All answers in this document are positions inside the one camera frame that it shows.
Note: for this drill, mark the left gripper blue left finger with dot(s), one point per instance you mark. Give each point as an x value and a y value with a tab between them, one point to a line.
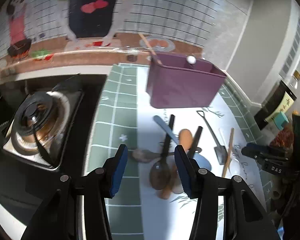
117	169

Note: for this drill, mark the black gas stove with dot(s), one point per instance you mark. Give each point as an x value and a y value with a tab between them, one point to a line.
44	128

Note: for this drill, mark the purple plastic utensil bin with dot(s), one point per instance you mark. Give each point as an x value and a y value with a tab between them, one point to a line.
175	83

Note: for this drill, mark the teal capped salt shaker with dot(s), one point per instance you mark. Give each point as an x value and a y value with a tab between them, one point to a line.
281	120

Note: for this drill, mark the white green patterned table mat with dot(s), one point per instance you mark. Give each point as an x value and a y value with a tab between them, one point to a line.
230	208

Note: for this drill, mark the blue plastic spoon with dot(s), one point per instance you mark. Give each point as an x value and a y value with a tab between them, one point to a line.
202	161

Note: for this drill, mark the white ended utensil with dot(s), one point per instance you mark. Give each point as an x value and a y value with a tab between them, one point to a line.
191	59

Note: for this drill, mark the grey metal shovel spoon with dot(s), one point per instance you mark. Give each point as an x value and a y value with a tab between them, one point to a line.
220	150

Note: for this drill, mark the yellow lid chili jar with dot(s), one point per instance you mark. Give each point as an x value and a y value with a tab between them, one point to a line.
284	138

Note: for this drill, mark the black handled dark spoon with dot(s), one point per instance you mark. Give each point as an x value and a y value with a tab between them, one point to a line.
160	174

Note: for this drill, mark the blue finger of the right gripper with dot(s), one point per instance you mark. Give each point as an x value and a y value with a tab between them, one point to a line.
257	156
273	150

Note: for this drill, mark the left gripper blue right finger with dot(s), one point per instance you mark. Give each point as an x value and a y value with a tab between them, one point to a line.
188	169

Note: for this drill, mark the dark metal spoon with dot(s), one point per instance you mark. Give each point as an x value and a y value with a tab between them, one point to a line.
145	156

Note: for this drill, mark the wooden rice paddle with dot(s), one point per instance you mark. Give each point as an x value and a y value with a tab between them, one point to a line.
180	156

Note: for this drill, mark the dark soy sauce bottle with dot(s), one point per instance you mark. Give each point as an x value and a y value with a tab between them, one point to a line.
281	98

